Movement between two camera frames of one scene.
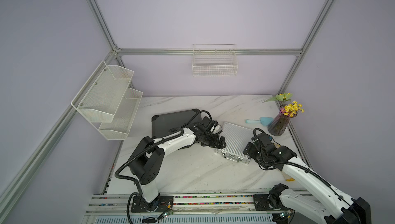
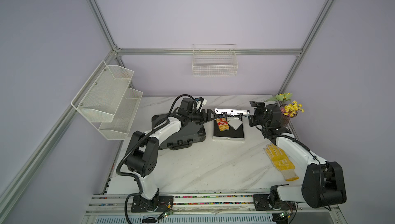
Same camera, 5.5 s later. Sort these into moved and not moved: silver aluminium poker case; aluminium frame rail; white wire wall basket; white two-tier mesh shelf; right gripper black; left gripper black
Moved: left gripper black; right gripper black; silver aluminium poker case
Not moved: white two-tier mesh shelf; aluminium frame rail; white wire wall basket
